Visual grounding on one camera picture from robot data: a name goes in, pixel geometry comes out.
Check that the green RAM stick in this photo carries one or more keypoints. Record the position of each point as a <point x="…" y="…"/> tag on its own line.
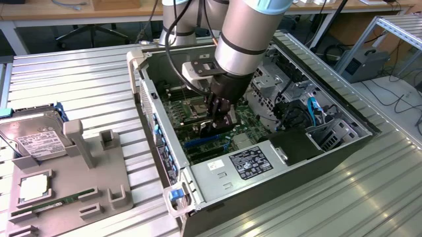
<point x="59" y="202"/>

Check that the metal disk bay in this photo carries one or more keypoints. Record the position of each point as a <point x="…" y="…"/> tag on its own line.
<point x="330" y="140"/>

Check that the black office chair base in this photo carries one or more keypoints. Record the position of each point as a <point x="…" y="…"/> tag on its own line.
<point x="93" y="30"/>

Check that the grey control box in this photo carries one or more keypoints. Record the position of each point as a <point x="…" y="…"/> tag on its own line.
<point x="362" y="64"/>

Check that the open black PC case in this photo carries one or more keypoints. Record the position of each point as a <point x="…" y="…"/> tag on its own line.
<point x="297" y="187"/>

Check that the RAM stick with white label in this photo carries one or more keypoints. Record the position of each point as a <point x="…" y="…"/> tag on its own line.
<point x="193" y="122"/>

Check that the silver power supply unit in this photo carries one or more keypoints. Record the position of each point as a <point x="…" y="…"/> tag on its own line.
<point x="214" y="182"/>

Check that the green motherboard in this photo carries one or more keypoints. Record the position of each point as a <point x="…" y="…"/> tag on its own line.
<point x="250" y="118"/>

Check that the aluminium profile frame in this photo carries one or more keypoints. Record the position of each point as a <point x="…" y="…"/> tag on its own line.
<point x="396" y="27"/>

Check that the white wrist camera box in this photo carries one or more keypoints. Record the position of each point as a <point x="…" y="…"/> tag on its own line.
<point x="194" y="74"/>

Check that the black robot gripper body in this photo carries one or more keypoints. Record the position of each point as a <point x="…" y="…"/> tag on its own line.
<point x="230" y="86"/>

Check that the blue disk caddy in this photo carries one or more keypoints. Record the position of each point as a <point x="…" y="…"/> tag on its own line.
<point x="61" y="112"/>

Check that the metal drive cage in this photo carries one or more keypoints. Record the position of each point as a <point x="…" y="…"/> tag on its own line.
<point x="268" y="84"/>

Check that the black slanted stand pole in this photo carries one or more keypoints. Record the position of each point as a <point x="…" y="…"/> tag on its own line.
<point x="330" y="22"/>

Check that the black low-profile graphics card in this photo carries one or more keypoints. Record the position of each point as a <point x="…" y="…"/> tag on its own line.
<point x="207" y="132"/>

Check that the grey plastic parts rack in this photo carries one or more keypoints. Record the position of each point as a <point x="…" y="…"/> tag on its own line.
<point x="66" y="177"/>

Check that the blue case latch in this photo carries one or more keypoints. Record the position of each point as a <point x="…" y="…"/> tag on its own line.
<point x="175" y="193"/>

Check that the silver chipset heatsink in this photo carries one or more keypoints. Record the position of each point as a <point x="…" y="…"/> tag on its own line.
<point x="245" y="142"/>

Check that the long wooden desk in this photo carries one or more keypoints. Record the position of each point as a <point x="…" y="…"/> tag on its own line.
<point x="362" y="7"/>

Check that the black plastic shroud box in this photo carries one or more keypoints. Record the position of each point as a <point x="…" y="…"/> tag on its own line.
<point x="296" y="148"/>

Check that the CPU socket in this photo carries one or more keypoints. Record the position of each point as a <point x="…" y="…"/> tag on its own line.
<point x="198" y="108"/>

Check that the silver hard disk drive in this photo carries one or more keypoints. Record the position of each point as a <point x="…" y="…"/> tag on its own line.
<point x="30" y="138"/>

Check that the wooden desk with white frame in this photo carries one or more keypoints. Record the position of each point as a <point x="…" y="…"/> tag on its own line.
<point x="50" y="13"/>

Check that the thin metal locking lever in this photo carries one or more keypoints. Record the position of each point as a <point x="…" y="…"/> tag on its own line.
<point x="185" y="93"/>

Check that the blue expansion slot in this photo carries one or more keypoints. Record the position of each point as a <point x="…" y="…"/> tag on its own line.
<point x="194" y="143"/>

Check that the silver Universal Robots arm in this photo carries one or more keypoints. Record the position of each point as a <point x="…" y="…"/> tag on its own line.
<point x="244" y="37"/>

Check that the silver CPU chip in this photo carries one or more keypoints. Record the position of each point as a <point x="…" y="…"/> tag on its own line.
<point x="35" y="187"/>

